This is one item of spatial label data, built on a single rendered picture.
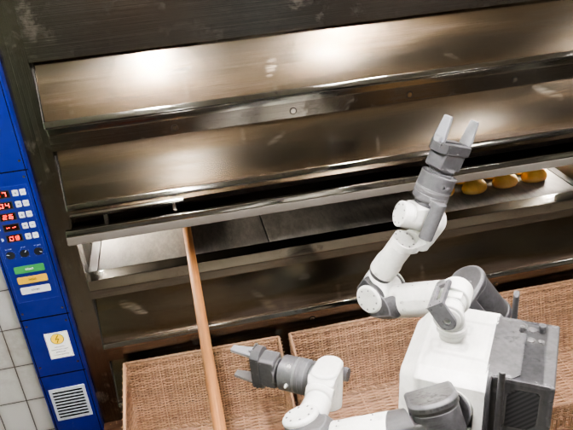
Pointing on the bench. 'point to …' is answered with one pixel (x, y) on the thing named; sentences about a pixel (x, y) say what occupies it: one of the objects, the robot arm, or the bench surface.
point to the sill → (318, 242)
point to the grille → (71, 402)
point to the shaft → (204, 336)
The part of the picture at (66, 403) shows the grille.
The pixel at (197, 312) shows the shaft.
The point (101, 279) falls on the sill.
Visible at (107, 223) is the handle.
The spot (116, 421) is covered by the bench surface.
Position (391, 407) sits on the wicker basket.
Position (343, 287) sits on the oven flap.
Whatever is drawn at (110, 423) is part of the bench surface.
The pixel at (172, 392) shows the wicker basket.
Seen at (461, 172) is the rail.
